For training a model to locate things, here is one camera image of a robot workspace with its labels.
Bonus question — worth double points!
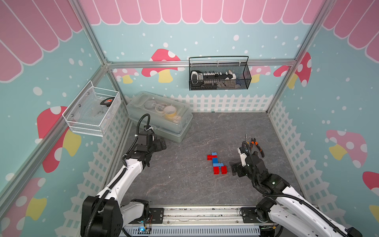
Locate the red square lego brick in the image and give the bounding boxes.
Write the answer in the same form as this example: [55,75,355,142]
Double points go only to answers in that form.
[213,166,220,175]
[221,166,228,174]

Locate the red long lego brick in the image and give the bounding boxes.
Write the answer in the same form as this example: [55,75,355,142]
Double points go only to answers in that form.
[207,155,217,161]

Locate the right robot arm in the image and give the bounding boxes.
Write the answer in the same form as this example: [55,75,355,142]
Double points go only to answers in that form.
[231,152,362,237]

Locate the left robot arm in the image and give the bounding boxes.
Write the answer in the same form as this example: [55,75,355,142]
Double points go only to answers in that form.
[81,138,167,237]

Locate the orange black pliers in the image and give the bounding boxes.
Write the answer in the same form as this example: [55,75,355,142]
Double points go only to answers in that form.
[250,138,265,158]

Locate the translucent plastic storage box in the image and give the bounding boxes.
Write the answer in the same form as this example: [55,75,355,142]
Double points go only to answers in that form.
[126,91,193,143]

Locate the yellow tape roll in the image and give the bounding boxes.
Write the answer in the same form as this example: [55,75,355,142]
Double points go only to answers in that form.
[164,106,177,119]

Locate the black red tape measure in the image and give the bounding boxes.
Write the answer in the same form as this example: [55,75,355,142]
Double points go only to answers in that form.
[100,97,115,107]

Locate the white black power strip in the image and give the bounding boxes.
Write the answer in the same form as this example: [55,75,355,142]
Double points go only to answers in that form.
[189,70,236,88]

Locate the green circuit board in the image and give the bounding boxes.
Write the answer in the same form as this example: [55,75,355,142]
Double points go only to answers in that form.
[137,227,152,235]

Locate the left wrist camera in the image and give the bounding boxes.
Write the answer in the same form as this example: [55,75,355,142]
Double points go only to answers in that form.
[141,125,156,142]

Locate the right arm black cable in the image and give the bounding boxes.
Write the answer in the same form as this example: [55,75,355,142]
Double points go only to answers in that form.
[241,140,356,237]

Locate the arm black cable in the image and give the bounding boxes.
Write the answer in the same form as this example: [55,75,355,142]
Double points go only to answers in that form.
[84,113,152,237]
[241,140,356,237]

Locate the white wire mesh basket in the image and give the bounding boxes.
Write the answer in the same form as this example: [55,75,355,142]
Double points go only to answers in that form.
[62,81,121,137]

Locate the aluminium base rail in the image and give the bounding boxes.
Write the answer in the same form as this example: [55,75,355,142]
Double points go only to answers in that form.
[79,204,326,237]

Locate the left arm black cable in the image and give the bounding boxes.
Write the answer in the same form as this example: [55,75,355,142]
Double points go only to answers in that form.
[84,113,152,237]

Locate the black wire mesh basket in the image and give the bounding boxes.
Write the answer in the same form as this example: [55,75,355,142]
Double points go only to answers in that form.
[188,56,252,90]

